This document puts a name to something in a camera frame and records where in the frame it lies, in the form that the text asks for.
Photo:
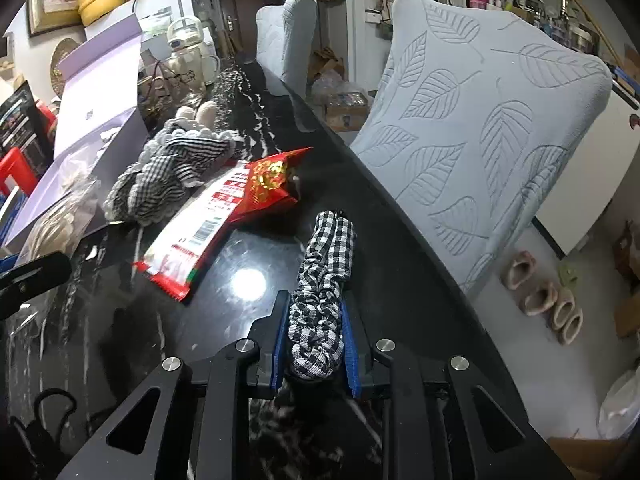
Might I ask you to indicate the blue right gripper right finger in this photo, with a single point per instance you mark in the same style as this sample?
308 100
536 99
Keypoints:
351 360

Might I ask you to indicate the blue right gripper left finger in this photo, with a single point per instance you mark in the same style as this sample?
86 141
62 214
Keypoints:
283 304

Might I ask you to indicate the checkered fabric scrunchie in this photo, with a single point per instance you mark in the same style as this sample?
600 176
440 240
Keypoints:
315 315

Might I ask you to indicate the clear zip plastic bag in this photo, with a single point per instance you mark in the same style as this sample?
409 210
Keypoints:
62 227

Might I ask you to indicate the red white barcode packet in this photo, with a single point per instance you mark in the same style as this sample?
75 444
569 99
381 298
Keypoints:
176 254

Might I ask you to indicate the black white ruffled cloth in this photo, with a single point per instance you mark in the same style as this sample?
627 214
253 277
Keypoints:
170 167

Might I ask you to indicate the red snack packet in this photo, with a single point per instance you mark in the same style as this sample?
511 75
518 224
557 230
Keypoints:
272 186

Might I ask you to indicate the red plastic container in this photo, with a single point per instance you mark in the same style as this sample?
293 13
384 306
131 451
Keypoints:
15 168

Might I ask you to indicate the black printed box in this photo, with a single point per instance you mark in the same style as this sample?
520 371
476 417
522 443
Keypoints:
22 127

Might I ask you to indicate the lavender open gift box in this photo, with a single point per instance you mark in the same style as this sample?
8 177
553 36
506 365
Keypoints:
99 117

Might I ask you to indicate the pink slippers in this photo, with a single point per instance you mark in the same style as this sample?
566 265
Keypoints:
558 303

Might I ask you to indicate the white kettle bottle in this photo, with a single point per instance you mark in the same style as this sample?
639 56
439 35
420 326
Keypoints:
190 55

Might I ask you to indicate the framed picture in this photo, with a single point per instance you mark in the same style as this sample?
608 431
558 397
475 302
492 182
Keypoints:
49 15

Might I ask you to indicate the near leaf-pattern chair cover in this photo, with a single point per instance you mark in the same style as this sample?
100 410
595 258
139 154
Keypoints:
476 116

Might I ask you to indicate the leaf-pattern chair cover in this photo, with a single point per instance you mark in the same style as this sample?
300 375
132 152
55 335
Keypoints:
476 116
284 39

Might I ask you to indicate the far leaf-pattern chair cover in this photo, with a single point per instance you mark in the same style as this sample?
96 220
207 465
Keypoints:
284 39

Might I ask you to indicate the white refrigerator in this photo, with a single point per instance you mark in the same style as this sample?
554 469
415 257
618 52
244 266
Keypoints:
154 17

